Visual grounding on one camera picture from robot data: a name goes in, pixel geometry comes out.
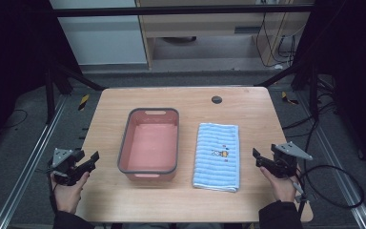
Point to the aluminium floor rail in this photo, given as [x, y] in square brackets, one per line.
[340, 168]
[28, 162]

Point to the person's right hand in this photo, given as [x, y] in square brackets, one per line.
[281, 187]

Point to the black horizontal frame bar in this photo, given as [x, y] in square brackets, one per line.
[171, 10]

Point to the pink plastic basin grey rim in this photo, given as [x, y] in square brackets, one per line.
[151, 146]

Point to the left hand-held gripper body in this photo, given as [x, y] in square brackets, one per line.
[64, 165]

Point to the black yellow striped tape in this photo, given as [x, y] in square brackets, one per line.
[83, 102]
[288, 98]

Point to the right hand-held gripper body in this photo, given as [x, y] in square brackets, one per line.
[287, 160]

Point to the person's left hand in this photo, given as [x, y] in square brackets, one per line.
[70, 194]

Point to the black metal frame stand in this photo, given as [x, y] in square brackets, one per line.
[62, 78]
[301, 79]

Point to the blue striped folded towel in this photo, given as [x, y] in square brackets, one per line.
[217, 159]

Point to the light wooden desk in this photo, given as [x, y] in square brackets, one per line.
[203, 25]

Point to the white cabinet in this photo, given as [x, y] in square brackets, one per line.
[101, 35]

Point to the black round table grommet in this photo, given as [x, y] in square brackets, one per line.
[216, 99]

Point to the black curtain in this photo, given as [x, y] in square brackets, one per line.
[352, 70]
[16, 63]

